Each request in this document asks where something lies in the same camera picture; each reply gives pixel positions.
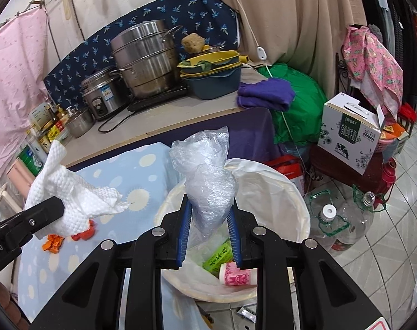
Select navy floral backsplash cloth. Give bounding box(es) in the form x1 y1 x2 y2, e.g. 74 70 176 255
44 0 239 109

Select red plastic bag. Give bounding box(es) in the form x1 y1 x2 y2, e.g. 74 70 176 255
71 220 95 241

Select person's left hand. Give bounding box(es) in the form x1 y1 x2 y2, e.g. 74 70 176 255
0 282 29 330

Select blue dotted tablecloth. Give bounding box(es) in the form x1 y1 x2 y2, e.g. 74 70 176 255
18 142 180 320

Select clear plastic water jug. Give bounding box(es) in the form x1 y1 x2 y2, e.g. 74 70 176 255
307 188 381 254

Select stacked teal yellow basins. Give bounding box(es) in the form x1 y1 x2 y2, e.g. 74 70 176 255
177 50 249 100

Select small steel pot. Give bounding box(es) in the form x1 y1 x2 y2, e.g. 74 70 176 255
64 107 95 139

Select white green carton box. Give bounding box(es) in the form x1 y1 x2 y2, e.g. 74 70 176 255
318 92 385 175

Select black induction cooker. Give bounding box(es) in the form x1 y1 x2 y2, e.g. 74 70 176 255
127 86 190 112

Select stacked steel steamer pot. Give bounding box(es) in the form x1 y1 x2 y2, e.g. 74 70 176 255
110 20 182 99

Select green snack packet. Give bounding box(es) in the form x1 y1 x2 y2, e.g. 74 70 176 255
202 239 234 276

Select green plastic bag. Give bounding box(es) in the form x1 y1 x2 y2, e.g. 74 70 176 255
258 63 327 146

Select white paper towel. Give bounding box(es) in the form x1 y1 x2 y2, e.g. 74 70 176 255
25 140 130 239

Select orange snack wrapper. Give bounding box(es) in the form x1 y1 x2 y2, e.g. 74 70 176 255
42 234 64 254

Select pink floral garment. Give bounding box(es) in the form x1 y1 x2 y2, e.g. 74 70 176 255
342 26 403 122

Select steel rice cooker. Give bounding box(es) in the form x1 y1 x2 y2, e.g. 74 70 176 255
81 66 127 121

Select pink floral curtain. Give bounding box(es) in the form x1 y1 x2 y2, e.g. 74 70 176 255
0 8 48 179

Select brown loofah sponge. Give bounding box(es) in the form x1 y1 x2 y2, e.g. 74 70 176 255
181 33 205 54

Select clear plastic bag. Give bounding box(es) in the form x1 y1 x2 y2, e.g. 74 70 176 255
170 127 238 239

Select white lined trash bin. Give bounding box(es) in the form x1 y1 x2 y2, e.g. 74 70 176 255
162 159 310 303

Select purple cloth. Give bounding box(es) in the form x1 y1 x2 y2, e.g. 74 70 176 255
237 78 296 112

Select pink paper cup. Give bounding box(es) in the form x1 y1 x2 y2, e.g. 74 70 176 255
219 262 258 286

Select white cord switch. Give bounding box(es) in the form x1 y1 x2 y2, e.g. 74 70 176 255
256 46 267 61

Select beige curtain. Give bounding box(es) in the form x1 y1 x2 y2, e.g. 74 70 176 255
222 0 366 98

